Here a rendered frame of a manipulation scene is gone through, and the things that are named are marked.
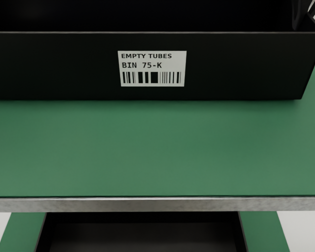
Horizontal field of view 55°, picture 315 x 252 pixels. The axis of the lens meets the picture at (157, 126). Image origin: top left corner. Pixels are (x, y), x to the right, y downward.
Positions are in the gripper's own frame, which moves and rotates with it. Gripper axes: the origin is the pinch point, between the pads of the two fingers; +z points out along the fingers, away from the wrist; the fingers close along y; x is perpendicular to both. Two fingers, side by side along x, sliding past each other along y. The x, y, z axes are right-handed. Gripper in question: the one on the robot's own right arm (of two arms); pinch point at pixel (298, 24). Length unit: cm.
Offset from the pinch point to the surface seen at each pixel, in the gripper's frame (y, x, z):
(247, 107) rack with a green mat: 8.4, 9.2, 9.6
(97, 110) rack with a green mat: 32.0, 10.1, 9.5
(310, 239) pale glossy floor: -44, -19, 104
